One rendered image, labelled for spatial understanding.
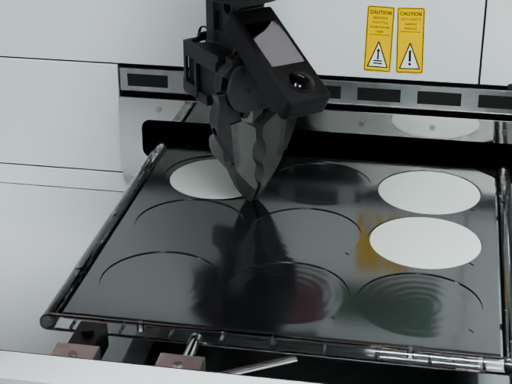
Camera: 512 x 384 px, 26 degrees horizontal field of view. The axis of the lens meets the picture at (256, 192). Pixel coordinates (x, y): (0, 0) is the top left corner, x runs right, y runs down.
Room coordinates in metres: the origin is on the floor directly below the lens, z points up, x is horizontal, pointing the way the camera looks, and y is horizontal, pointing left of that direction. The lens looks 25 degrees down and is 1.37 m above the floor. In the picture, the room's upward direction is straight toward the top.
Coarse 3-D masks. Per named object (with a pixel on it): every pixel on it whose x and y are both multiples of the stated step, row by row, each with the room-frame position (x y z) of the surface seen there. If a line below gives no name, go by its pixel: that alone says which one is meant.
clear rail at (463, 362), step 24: (120, 336) 0.74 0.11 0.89; (144, 336) 0.73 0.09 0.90; (168, 336) 0.73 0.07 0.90; (192, 336) 0.73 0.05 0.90; (216, 336) 0.72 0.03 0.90; (240, 336) 0.72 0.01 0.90; (264, 336) 0.72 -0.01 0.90; (288, 336) 0.72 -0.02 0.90; (360, 360) 0.70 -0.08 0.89; (384, 360) 0.70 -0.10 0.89; (408, 360) 0.70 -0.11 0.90; (432, 360) 0.69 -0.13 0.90; (456, 360) 0.69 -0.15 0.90; (480, 360) 0.69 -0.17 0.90; (504, 360) 0.69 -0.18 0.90
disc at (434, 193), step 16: (400, 176) 1.02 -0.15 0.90; (416, 176) 1.02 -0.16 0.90; (432, 176) 1.02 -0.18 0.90; (448, 176) 1.02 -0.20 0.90; (384, 192) 0.98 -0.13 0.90; (400, 192) 0.98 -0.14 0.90; (416, 192) 0.98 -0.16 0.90; (432, 192) 0.98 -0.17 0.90; (448, 192) 0.98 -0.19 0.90; (464, 192) 0.98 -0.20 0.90; (400, 208) 0.95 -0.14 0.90; (416, 208) 0.95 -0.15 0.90; (432, 208) 0.95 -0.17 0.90; (448, 208) 0.95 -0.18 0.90; (464, 208) 0.95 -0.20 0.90
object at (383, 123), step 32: (128, 96) 1.14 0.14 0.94; (160, 96) 1.14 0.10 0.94; (192, 96) 1.14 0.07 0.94; (128, 128) 1.14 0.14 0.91; (320, 128) 1.10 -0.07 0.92; (352, 128) 1.10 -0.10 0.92; (384, 128) 1.09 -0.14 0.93; (416, 128) 1.08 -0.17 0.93; (448, 128) 1.08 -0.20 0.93; (480, 128) 1.07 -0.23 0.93; (128, 160) 1.14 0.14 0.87
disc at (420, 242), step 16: (384, 224) 0.92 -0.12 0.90; (400, 224) 0.92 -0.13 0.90; (416, 224) 0.92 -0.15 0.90; (432, 224) 0.92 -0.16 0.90; (448, 224) 0.92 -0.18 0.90; (384, 240) 0.88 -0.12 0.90; (400, 240) 0.88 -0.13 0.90; (416, 240) 0.88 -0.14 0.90; (432, 240) 0.88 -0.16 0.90; (448, 240) 0.88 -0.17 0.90; (464, 240) 0.88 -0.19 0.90; (384, 256) 0.85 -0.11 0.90; (400, 256) 0.85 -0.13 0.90; (416, 256) 0.85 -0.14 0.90; (432, 256) 0.85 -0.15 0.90; (448, 256) 0.85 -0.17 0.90; (464, 256) 0.85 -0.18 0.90
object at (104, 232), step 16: (160, 144) 1.10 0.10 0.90; (144, 176) 1.02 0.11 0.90; (128, 192) 0.98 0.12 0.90; (128, 208) 0.95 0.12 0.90; (112, 224) 0.91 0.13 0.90; (96, 240) 0.88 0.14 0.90; (96, 256) 0.86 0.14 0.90; (80, 272) 0.82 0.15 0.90; (64, 288) 0.79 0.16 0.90; (64, 304) 0.77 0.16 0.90
